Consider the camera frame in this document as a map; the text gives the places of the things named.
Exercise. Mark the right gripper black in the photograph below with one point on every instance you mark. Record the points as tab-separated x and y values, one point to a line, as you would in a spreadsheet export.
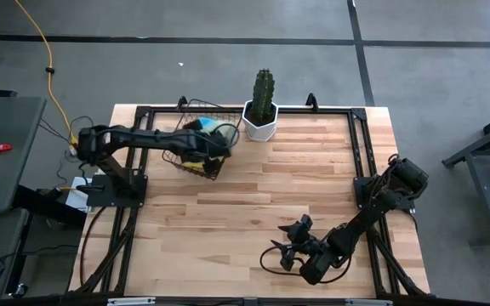
317	259

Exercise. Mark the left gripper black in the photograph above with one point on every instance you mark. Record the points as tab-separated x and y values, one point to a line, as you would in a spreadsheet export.
211	149

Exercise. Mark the yellow microfiber towel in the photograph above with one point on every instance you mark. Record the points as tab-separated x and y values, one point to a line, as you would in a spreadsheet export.
194	164

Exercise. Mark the light green microfiber towel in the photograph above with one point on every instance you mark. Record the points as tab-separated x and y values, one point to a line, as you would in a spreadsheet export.
228	132

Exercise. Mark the light blue microfiber towel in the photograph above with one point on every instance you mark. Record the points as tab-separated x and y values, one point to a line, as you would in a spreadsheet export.
206	123

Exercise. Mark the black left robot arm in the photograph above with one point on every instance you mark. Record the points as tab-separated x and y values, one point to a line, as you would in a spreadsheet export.
143	138

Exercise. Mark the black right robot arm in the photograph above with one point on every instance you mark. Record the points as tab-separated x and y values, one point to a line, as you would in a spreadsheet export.
381	200

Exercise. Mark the white hexagonal plant pot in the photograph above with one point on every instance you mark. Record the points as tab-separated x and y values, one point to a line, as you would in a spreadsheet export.
262	129

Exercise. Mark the green cactus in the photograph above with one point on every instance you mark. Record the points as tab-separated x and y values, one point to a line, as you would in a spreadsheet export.
263	93

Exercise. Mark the yellow power plug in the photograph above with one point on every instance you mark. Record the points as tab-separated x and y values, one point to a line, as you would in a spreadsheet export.
74	146

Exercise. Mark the white paper sheet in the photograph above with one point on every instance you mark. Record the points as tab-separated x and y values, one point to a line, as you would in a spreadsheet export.
74	197

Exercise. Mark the grey side table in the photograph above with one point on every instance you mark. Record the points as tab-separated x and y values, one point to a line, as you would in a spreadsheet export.
7	149

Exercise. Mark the dark metal side stand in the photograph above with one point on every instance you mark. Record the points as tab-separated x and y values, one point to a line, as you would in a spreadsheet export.
483	178

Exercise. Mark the silver metal bracket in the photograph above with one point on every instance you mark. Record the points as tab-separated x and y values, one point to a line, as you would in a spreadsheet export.
130	302
368	302

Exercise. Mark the black aluminium table frame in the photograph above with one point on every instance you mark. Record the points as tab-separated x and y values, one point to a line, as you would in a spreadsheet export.
334	111

